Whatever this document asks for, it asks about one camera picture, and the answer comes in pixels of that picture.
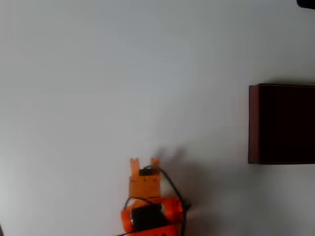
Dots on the dark red box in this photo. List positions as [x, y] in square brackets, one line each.
[283, 123]

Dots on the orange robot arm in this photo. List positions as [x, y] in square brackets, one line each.
[147, 218]

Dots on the light orange camera mount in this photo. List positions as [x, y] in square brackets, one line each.
[144, 186]

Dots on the black object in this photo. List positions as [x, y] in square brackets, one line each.
[306, 3]

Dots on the small black camera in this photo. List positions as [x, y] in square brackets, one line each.
[147, 170]

